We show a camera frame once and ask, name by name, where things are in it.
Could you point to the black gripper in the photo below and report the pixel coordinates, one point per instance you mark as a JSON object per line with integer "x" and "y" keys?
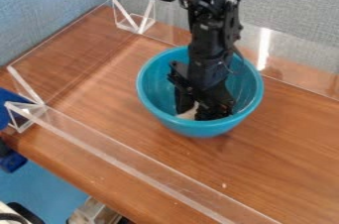
{"x": 199, "y": 82}

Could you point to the white and brown toy mushroom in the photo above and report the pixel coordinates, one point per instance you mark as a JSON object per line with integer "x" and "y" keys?
{"x": 190, "y": 114}

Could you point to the blue plastic bowl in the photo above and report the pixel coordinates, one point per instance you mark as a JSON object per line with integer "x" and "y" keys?
{"x": 156, "y": 95}

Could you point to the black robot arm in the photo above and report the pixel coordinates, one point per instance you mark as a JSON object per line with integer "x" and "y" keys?
{"x": 215, "y": 26}

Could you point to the clear acrylic barrier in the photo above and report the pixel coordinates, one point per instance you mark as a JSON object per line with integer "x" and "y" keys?
{"x": 269, "y": 173}

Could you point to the grey object under table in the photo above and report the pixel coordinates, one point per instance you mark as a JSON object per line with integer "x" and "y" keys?
{"x": 94, "y": 213}

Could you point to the blue clamp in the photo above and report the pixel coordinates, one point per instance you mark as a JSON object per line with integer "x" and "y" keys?
{"x": 11, "y": 160}

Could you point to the white and black object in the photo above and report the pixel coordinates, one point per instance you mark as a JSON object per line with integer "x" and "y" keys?
{"x": 14, "y": 213}

